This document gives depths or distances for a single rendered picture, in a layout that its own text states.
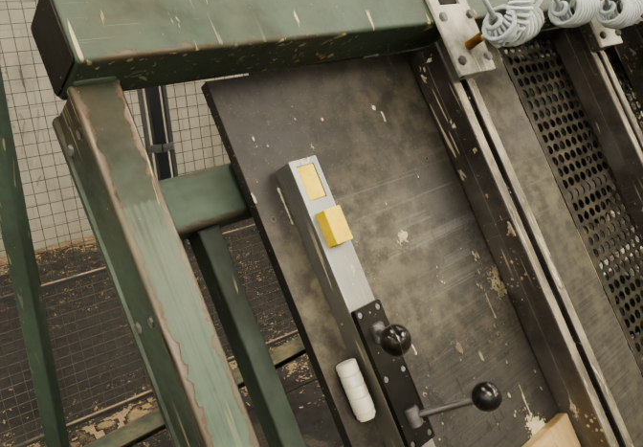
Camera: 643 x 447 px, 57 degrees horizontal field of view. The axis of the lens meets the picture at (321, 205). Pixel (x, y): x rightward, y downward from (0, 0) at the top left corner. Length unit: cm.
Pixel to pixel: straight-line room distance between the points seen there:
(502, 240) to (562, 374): 25
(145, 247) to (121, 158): 11
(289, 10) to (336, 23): 8
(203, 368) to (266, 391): 17
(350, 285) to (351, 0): 43
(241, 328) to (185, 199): 19
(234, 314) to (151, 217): 20
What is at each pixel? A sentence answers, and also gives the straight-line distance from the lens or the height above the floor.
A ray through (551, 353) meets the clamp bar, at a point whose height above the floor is 134.
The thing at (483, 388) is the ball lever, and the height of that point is 146.
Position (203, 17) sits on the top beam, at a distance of 78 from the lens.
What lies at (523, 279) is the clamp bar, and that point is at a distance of 107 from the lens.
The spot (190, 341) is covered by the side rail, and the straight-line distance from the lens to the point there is 69.
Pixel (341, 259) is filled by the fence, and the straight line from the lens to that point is 82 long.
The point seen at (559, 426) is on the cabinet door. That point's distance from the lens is 113.
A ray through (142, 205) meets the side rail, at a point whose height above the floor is 172.
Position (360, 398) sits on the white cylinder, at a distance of 82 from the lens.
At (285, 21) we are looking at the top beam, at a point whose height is 190.
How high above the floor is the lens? 193
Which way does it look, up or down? 20 degrees down
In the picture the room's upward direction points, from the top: 3 degrees counter-clockwise
